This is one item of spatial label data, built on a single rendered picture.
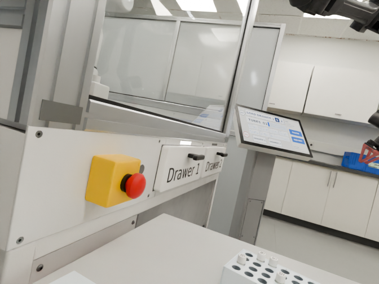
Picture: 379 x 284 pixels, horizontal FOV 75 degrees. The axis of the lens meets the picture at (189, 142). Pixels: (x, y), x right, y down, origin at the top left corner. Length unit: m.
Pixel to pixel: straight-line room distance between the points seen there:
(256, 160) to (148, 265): 1.29
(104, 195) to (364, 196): 3.62
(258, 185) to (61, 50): 1.49
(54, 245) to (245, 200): 1.38
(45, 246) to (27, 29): 0.27
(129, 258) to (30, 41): 0.33
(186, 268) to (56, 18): 0.39
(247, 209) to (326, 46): 3.45
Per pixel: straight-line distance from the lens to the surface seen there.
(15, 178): 0.34
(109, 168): 0.38
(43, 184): 0.36
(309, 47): 4.61
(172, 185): 0.65
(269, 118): 1.71
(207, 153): 0.88
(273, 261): 0.44
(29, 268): 0.41
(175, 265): 0.44
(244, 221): 1.71
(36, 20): 0.35
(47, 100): 0.33
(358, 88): 4.18
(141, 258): 0.44
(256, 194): 1.69
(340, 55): 4.63
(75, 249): 0.48
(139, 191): 0.39
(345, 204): 3.80
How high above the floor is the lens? 0.98
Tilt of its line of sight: 3 degrees down
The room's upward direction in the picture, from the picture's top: 12 degrees clockwise
